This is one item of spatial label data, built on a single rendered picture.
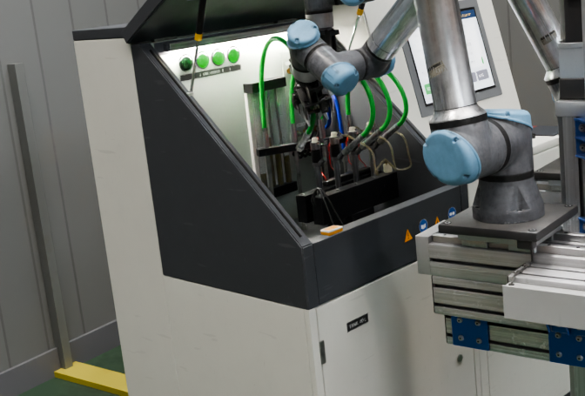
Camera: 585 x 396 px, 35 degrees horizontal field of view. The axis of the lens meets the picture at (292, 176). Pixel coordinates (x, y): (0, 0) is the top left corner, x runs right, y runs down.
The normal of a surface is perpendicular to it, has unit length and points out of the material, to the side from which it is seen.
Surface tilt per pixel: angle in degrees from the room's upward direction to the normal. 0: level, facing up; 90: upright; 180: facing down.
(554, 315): 90
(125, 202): 90
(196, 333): 90
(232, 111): 90
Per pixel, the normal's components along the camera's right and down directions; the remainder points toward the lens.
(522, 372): 0.71, 0.07
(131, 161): -0.69, 0.22
